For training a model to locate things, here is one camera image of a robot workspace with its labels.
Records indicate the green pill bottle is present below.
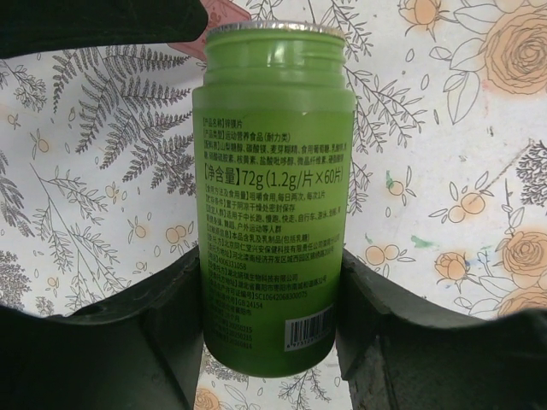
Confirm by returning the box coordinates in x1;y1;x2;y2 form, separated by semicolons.
192;21;356;378

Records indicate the floral table mat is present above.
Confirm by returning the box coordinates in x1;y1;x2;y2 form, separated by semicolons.
1;1;546;409

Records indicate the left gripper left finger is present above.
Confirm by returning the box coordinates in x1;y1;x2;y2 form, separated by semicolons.
1;250;203;409

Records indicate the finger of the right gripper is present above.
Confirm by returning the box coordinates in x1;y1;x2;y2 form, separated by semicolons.
1;0;208;58

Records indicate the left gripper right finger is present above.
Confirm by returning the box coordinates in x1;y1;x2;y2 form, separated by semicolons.
337;253;546;410

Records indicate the red pill organizer box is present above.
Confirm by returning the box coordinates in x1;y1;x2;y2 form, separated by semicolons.
167;0;251;62

